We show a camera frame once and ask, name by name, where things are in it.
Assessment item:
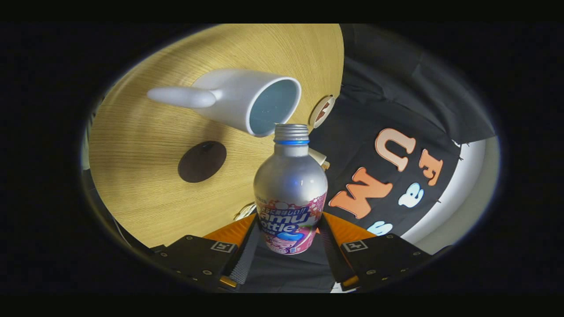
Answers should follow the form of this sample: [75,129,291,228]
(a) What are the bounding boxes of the white toaster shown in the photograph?
[308,147,330,171]

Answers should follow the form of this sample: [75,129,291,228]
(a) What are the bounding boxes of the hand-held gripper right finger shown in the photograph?
[318,211,432,291]

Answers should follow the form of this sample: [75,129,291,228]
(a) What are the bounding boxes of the white cup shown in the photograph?
[147,68,302,137]

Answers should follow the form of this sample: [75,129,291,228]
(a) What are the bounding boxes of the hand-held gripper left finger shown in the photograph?
[152,212,258,291]

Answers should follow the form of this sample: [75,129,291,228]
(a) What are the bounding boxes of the silver juice bottle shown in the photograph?
[253,124,328,255]

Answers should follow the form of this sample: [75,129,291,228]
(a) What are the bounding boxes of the dark brown round coaster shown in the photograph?
[178,141,227,183]

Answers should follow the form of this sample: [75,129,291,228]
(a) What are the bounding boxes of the round beige plate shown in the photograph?
[308,95,336,129]

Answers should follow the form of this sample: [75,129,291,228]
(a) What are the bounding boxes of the wooden table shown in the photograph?
[88,24,345,248]

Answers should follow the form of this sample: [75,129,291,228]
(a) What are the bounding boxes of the black backdrop cloth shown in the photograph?
[240,24,496,293]

